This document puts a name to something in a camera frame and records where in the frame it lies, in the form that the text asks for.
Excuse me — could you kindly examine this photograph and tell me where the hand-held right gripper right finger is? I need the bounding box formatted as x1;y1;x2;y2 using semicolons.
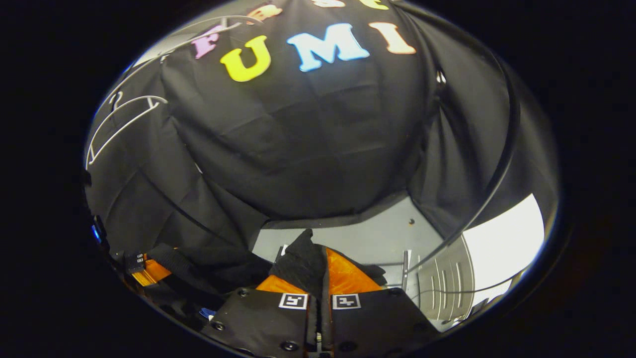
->
320;247;440;356

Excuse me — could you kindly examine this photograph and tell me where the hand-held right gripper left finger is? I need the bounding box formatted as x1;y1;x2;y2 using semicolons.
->
201;275;318;358

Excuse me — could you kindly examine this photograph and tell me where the black knit jacket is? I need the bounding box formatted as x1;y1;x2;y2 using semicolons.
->
144;229;388;319

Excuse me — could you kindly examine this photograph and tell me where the white clothes hanger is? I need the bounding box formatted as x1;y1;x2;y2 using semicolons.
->
87;94;168;170

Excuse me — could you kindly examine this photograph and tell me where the black clothes rack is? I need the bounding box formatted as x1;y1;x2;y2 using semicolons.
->
401;47;521;294

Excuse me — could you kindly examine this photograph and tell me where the grey slatted panel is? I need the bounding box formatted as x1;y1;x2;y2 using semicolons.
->
415;236;477;326

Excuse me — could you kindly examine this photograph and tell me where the white sheet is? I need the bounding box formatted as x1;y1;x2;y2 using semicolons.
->
461;193;546;299

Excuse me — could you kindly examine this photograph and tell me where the black backdrop cloth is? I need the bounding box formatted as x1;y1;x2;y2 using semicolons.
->
84;0;559;259

